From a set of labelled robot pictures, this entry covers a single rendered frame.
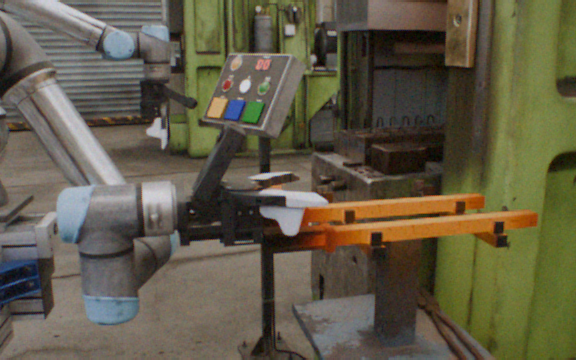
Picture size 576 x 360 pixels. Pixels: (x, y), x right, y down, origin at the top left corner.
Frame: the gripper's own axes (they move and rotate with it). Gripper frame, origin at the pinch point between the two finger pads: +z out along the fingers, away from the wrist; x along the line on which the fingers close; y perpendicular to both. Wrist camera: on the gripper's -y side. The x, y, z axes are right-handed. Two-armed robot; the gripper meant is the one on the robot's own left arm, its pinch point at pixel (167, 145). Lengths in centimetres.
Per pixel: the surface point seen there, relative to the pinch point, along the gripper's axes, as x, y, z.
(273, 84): -18.6, -34.2, -16.6
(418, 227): 94, -46, -2
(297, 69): -21, -43, -21
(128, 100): -748, 130, 55
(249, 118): -17.4, -25.9, -5.4
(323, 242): 95, -31, -1
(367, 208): 82, -41, -2
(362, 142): 27, -54, -4
